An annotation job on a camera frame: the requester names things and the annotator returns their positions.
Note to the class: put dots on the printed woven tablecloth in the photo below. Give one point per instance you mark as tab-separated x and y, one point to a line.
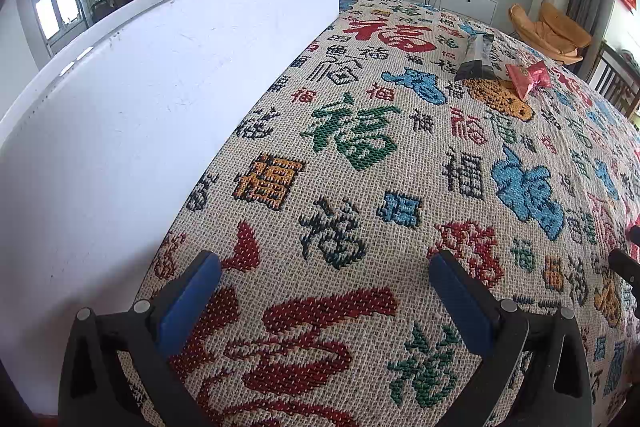
350	187

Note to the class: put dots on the red snack packet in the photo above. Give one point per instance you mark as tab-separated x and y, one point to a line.
525	79

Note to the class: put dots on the window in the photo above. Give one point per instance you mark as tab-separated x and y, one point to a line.
57	9

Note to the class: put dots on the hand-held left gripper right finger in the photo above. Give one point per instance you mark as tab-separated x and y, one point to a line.
460	302

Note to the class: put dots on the white board panel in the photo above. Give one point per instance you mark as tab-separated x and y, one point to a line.
125	107

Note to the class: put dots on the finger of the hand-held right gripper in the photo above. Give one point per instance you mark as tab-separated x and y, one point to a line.
635	234
627	269

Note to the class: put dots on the orange lounge chair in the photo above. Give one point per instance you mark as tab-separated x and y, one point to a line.
560	27

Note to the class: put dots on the dark wooden chair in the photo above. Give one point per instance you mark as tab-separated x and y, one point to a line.
612	77

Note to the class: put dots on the black silver snack pouch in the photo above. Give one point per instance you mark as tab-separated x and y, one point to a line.
475	59

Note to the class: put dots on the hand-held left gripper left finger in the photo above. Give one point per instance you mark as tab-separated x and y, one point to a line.
192	302

